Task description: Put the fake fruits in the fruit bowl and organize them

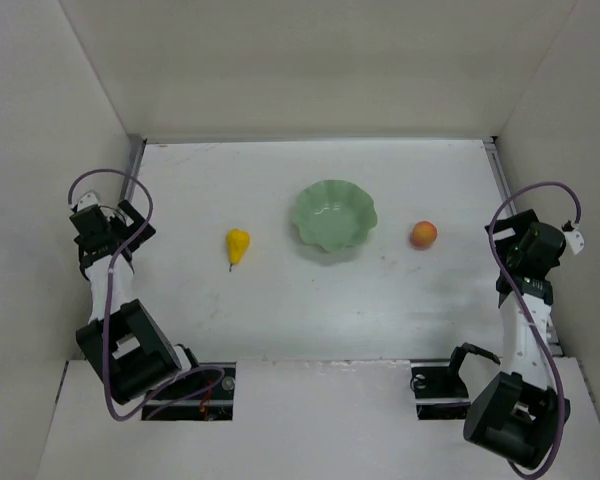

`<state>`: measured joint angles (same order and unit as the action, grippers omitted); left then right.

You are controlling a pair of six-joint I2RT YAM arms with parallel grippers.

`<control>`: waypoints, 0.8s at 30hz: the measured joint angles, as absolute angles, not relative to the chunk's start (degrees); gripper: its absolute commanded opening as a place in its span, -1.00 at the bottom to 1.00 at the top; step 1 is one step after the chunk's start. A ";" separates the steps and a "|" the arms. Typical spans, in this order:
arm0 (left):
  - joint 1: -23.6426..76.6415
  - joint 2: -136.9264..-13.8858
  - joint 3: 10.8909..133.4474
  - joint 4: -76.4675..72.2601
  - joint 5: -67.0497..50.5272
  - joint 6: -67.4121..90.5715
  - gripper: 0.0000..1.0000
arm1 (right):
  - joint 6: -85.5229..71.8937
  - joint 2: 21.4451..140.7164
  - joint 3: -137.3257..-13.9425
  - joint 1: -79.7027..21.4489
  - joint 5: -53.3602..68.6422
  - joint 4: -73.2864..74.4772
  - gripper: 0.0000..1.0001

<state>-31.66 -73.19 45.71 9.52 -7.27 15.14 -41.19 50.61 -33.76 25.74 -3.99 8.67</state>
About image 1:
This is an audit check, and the orange red fake peach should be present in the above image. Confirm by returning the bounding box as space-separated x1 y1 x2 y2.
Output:
409 221 438 249

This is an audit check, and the yellow fake pear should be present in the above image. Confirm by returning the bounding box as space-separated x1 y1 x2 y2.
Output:
226 229 251 271

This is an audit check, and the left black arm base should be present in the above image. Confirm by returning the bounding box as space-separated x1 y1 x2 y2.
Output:
141 363 237 422

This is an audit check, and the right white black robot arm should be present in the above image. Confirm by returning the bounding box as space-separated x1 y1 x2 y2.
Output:
463 209 570 470

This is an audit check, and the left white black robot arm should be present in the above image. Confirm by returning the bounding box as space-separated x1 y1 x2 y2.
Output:
69 191 198 405

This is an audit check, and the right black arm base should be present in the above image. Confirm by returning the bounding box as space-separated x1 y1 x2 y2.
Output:
410 362 471 421

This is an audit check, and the green scalloped fruit bowl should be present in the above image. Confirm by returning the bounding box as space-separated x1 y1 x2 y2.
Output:
291 179 378 253

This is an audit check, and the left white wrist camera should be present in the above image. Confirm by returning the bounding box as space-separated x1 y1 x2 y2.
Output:
73 190 101 212

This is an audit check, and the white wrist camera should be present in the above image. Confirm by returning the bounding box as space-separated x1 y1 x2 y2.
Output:
562 223 585 255
73 190 101 212

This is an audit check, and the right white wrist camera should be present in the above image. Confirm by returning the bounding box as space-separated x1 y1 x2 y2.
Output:
562 223 585 255

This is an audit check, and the left aluminium table rail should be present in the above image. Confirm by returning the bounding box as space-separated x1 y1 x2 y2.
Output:
119 134 147 201

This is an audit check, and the aluminium table rail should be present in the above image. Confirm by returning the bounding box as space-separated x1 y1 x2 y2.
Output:
119 134 147 201
483 137 564 357

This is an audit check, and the right aluminium table rail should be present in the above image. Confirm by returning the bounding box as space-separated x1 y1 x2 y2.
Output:
483 137 564 357

